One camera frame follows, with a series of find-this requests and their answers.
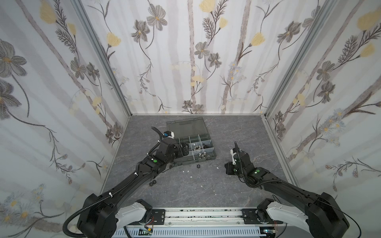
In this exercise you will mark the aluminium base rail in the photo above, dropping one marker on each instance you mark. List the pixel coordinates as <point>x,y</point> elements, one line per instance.
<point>182,218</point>

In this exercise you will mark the aluminium corner frame post right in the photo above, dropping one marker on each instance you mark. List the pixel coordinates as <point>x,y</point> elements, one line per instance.
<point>312,35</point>

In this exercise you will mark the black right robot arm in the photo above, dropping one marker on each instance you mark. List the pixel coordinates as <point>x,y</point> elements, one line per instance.
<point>325,218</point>

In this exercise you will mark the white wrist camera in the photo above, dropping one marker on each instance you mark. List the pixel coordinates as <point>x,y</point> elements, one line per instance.
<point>233,155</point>
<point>169,134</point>

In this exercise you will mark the aluminium corner frame post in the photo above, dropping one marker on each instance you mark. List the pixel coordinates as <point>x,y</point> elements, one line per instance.
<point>312,35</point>
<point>101,53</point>

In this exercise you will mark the white cable duct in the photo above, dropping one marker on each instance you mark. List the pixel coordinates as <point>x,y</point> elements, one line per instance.
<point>197,232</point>

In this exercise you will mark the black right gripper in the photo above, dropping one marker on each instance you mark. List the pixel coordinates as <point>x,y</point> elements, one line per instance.
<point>238,156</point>

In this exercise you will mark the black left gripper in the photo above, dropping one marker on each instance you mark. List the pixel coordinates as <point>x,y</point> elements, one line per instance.
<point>185,151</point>

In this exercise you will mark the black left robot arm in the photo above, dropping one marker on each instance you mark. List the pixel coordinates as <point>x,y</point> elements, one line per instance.
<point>98,216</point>

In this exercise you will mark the cluster of nuts left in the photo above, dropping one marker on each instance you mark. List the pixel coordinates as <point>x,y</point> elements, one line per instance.
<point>152,183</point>

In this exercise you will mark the aluminium corner frame post left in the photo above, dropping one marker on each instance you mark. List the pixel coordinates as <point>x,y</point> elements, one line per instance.
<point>101,53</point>

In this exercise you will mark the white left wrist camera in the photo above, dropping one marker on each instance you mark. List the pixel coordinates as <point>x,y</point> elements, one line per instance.
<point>169,134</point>

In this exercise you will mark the green compartment organizer box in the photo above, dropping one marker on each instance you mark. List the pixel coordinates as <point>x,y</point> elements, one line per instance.
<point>194,133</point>

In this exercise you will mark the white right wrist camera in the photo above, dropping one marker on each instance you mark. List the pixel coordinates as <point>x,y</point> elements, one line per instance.
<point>233,155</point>

